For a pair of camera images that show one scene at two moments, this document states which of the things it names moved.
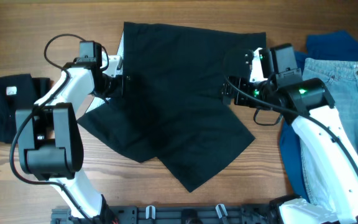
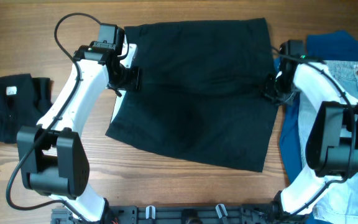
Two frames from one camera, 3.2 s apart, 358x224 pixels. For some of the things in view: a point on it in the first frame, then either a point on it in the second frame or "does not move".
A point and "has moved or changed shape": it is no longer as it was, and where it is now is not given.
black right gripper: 240,82 -> 266,84
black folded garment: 2,98 does not move
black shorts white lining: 171,106 has moved or changed shape
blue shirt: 337,46 does not move
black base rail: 252,214 does not move
